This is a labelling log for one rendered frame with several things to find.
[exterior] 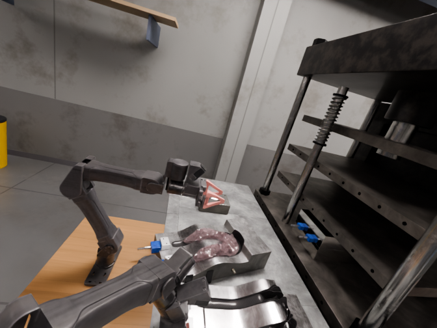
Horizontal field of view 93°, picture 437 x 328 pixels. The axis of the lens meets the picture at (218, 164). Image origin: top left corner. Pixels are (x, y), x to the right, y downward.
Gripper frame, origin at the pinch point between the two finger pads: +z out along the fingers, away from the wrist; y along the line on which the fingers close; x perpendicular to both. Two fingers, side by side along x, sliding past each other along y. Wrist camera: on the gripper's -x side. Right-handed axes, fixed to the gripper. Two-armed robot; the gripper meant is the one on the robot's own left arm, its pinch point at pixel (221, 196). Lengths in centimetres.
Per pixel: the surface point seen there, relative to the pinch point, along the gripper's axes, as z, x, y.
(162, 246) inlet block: -16.9, 32.2, 5.1
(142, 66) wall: -90, -35, 229
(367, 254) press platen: 74, 14, 0
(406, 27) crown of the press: 58, -79, 24
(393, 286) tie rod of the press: 65, 11, -20
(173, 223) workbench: -13, 40, 32
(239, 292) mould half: 14.4, 30.0, -14.0
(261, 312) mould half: 19.8, 27.4, -22.2
